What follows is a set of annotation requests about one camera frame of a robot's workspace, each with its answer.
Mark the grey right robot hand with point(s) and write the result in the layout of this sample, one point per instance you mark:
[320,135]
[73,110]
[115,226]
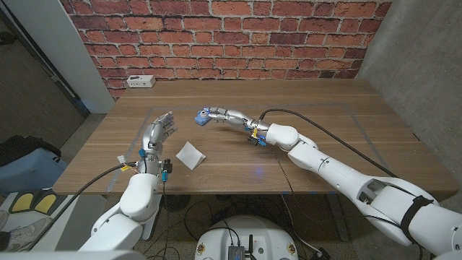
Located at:
[234,116]

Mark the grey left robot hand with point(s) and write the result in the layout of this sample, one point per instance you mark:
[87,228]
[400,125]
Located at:
[155,135]

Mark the white paper shipping label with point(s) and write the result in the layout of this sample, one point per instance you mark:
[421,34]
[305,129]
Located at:
[189,156]

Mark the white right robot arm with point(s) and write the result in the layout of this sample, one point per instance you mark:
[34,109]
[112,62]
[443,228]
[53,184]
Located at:
[343,173]

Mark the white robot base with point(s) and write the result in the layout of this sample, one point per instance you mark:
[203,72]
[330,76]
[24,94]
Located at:
[260,234]

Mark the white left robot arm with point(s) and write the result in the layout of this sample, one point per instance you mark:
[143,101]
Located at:
[140,195]

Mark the white power strip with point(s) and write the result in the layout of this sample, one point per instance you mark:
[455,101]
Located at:
[140,81]

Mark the black floor fan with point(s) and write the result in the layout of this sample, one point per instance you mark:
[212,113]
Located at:
[177,203]

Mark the red brick printed backdrop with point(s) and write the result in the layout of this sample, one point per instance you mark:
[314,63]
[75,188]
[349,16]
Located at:
[223,39]

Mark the white table leg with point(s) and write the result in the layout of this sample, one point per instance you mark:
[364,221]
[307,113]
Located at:
[151,231]

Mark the black yellow foot pedal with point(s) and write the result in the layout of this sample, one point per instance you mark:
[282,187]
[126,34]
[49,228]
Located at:
[45,204]
[22,203]

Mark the black bag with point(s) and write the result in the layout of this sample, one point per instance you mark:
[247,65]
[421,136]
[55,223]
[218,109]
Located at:
[21,146]

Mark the grey electronics box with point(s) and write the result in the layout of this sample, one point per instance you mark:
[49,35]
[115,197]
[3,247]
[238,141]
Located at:
[235,253]

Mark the grey table leg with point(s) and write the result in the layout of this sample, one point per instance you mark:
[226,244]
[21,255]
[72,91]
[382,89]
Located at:
[338,220]

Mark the white floor mat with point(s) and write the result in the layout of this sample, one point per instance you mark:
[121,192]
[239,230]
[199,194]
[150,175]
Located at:
[18,219]

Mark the grey sneaker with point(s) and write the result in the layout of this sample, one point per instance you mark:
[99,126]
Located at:
[25,236]

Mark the blue toy camera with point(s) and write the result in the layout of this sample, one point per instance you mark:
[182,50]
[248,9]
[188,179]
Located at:
[201,120]

